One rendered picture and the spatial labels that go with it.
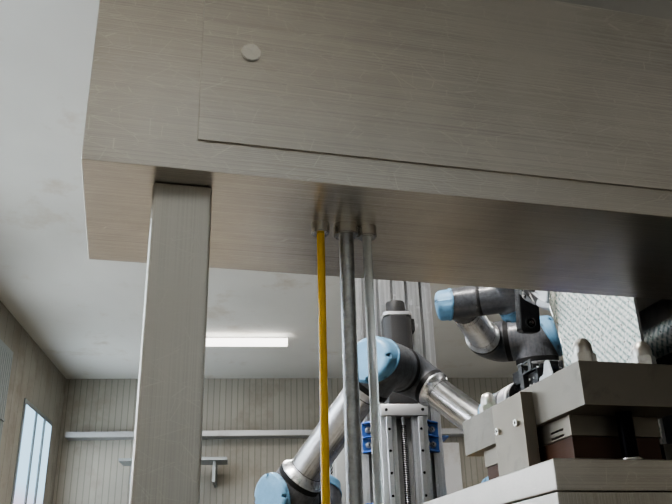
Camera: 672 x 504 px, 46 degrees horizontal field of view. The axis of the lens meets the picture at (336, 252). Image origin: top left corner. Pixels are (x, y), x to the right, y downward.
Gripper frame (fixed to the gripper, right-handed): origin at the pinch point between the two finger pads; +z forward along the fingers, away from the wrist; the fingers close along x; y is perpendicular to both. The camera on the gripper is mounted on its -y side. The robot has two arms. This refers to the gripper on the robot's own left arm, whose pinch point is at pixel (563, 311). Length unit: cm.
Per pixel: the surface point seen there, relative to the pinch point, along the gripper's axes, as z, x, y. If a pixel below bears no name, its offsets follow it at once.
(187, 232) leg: 56, -77, 25
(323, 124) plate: 51, -64, 37
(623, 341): 26.6, -4.2, 4.6
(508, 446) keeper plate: 36.1, -25.9, -9.5
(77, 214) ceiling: -420, -127, -96
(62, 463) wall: -697, -152, -456
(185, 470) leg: 71, -76, 8
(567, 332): 9.8, -4.2, -0.7
